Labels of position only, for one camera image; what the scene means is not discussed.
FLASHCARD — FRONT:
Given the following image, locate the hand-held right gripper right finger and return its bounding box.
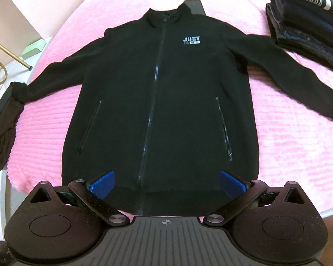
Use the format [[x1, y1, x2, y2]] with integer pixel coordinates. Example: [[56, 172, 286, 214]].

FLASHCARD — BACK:
[[205, 170, 306, 226]]

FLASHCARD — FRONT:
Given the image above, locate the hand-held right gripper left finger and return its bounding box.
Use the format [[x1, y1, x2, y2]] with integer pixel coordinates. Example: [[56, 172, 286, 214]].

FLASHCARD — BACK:
[[30, 170, 129, 226]]

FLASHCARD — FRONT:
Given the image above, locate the black zip jacket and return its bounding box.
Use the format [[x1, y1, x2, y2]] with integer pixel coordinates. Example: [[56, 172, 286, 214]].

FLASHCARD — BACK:
[[10, 1, 333, 217]]

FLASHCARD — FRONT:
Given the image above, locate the pile of dark clothes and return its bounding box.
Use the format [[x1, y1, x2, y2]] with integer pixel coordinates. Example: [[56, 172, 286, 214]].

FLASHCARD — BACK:
[[0, 87, 26, 181]]

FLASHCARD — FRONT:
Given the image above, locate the gold metal clothes rack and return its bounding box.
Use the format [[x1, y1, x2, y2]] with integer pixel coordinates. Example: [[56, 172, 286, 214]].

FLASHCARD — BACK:
[[0, 35, 33, 89]]

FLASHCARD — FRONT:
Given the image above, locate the stack of folded clothes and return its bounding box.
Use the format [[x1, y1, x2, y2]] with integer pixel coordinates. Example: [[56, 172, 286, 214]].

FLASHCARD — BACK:
[[265, 0, 333, 73]]

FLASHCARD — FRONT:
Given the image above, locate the pink blanket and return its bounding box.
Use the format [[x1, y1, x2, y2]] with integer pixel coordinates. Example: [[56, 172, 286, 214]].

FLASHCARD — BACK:
[[6, 0, 333, 217]]

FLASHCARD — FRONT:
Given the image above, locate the green box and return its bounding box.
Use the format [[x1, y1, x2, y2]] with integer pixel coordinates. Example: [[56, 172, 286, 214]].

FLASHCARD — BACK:
[[21, 39, 47, 59]]

